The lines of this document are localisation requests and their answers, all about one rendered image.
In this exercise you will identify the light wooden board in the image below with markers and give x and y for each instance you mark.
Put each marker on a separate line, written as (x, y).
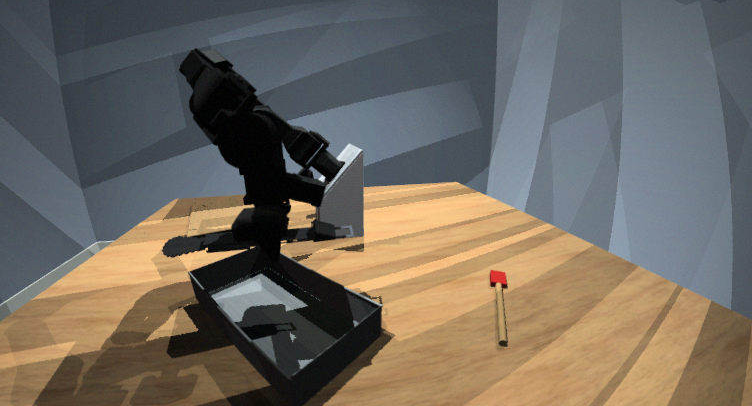
(214, 216)

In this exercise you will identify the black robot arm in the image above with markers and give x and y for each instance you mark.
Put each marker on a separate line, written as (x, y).
(248, 132)

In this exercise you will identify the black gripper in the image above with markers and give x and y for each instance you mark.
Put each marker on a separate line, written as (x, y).
(267, 221)

